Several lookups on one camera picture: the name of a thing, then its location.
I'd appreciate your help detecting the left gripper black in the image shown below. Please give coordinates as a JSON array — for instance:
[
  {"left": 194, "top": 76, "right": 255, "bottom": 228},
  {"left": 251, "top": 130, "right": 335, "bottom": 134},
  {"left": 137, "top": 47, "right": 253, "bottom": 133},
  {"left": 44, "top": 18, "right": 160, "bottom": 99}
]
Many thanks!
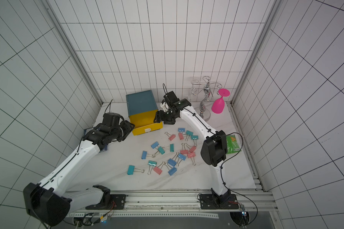
[{"left": 111, "top": 120, "right": 135, "bottom": 143}]

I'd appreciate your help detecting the yellow top drawer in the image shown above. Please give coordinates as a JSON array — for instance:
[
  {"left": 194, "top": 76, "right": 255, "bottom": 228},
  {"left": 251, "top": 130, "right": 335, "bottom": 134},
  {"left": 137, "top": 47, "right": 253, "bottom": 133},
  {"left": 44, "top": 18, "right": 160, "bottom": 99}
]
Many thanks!
[{"left": 130, "top": 110, "right": 163, "bottom": 135}]

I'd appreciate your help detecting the pink binder clip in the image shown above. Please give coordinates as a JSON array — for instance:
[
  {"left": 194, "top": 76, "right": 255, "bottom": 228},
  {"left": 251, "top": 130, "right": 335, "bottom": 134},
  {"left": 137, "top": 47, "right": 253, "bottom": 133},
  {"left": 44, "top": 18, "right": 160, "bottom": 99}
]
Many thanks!
[
  {"left": 178, "top": 132, "right": 184, "bottom": 140},
  {"left": 153, "top": 162, "right": 165, "bottom": 175},
  {"left": 180, "top": 143, "right": 189, "bottom": 155},
  {"left": 184, "top": 143, "right": 196, "bottom": 153},
  {"left": 187, "top": 152, "right": 196, "bottom": 166},
  {"left": 164, "top": 132, "right": 176, "bottom": 141}
]

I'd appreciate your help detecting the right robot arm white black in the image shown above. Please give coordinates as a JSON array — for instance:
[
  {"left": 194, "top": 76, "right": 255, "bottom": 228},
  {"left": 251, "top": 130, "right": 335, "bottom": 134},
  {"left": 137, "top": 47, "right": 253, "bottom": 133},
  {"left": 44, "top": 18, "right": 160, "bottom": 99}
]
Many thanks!
[{"left": 154, "top": 95, "right": 240, "bottom": 210}]

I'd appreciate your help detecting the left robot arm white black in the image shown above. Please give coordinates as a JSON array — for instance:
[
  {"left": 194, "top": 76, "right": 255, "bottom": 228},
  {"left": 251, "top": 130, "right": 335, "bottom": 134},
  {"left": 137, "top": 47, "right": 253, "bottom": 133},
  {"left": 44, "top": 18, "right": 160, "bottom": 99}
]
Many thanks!
[{"left": 23, "top": 113, "right": 135, "bottom": 226}]

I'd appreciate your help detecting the pink binder clip top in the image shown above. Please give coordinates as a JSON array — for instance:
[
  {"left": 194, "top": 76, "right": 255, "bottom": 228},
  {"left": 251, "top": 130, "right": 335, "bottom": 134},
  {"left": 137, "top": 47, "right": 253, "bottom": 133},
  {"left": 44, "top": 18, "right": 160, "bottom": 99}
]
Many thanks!
[{"left": 164, "top": 132, "right": 176, "bottom": 141}]

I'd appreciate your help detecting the teal drawer cabinet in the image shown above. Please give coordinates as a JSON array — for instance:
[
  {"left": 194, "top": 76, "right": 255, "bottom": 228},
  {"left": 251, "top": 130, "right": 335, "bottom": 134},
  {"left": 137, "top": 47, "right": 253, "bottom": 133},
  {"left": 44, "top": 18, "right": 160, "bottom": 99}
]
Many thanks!
[{"left": 126, "top": 90, "right": 158, "bottom": 118}]

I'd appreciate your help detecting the blue binder clip upper middle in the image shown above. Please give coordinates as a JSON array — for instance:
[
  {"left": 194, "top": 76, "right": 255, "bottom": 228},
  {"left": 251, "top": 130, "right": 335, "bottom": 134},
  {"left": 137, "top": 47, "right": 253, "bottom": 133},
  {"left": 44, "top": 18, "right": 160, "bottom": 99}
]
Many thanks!
[{"left": 151, "top": 142, "right": 159, "bottom": 148}]

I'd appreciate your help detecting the teal binder clip upright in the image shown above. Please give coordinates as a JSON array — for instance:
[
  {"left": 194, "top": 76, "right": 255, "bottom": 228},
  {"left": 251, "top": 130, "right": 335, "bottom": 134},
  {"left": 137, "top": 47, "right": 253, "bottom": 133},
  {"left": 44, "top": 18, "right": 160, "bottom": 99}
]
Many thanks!
[{"left": 163, "top": 144, "right": 174, "bottom": 152}]

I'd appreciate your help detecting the teal binder clip upper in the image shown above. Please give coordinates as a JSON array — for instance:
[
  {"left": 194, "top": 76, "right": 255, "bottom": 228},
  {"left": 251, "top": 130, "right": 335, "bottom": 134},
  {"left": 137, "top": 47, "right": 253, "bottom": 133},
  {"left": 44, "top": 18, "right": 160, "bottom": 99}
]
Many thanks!
[{"left": 185, "top": 130, "right": 193, "bottom": 141}]

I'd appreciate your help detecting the teal binder clip front left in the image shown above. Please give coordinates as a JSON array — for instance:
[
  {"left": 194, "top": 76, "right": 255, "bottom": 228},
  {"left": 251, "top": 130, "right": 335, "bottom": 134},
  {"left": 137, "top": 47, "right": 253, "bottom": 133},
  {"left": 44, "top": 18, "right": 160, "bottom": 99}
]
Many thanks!
[{"left": 127, "top": 165, "right": 145, "bottom": 175}]

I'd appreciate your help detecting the teal binder clip right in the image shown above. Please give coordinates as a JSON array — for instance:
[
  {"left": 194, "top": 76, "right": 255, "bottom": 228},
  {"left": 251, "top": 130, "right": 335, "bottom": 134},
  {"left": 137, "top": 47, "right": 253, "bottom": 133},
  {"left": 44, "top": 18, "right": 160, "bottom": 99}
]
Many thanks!
[{"left": 191, "top": 135, "right": 199, "bottom": 146}]

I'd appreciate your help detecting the blue binder clip middle right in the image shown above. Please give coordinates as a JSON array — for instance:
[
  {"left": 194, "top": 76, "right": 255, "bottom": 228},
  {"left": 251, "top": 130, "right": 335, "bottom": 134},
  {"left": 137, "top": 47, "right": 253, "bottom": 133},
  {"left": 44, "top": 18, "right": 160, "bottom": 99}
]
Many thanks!
[{"left": 177, "top": 153, "right": 186, "bottom": 166}]

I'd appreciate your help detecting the teal shiny binder clip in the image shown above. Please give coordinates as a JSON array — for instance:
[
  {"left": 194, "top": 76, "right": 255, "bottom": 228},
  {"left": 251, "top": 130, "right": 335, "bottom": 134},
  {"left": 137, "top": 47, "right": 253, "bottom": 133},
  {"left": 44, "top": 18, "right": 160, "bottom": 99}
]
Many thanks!
[{"left": 147, "top": 160, "right": 157, "bottom": 175}]

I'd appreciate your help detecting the blue binder clip centre low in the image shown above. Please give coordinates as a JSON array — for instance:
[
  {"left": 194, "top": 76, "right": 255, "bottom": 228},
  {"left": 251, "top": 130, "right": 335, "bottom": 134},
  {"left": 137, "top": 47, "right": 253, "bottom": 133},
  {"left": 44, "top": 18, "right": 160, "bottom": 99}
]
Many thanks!
[{"left": 167, "top": 152, "right": 179, "bottom": 168}]

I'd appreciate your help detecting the pink binder clip bottom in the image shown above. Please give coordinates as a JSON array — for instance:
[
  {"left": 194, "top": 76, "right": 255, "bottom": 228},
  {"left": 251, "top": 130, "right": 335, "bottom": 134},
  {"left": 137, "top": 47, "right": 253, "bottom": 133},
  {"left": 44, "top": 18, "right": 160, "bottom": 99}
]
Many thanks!
[{"left": 153, "top": 162, "right": 165, "bottom": 175}]

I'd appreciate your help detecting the blue binder clip bottom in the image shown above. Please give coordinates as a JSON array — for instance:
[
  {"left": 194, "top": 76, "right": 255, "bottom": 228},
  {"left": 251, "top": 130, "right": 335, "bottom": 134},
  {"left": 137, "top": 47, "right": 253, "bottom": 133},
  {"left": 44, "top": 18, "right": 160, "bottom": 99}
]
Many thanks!
[{"left": 166, "top": 163, "right": 177, "bottom": 176}]

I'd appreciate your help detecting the clear glass on rack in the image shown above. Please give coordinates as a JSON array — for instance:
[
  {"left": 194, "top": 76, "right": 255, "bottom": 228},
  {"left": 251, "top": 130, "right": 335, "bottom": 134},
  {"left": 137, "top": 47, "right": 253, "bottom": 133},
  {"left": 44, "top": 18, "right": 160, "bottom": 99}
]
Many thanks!
[{"left": 188, "top": 79, "right": 201, "bottom": 102}]

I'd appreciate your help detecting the silver glass rack stand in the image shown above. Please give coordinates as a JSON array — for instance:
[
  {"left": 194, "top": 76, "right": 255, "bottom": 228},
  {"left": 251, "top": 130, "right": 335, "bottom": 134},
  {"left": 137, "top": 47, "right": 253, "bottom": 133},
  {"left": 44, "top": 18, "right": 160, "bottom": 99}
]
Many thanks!
[{"left": 199, "top": 76, "right": 223, "bottom": 121}]

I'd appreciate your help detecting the magenta plastic wine glass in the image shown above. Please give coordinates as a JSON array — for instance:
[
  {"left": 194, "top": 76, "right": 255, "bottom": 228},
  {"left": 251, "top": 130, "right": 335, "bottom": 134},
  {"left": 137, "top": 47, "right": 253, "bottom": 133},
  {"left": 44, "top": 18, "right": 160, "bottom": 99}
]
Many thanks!
[{"left": 212, "top": 88, "right": 230, "bottom": 114}]

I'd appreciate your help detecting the green snack packet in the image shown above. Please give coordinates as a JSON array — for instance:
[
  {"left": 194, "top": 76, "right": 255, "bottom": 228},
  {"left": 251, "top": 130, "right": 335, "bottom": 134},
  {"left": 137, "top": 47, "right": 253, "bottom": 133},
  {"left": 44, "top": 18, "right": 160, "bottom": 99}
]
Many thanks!
[{"left": 226, "top": 134, "right": 241, "bottom": 154}]

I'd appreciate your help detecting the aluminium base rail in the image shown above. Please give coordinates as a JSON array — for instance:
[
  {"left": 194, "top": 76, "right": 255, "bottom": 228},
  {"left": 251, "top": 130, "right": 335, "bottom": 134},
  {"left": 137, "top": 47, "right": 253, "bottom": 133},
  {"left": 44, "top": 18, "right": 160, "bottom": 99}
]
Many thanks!
[{"left": 68, "top": 189, "right": 278, "bottom": 219}]

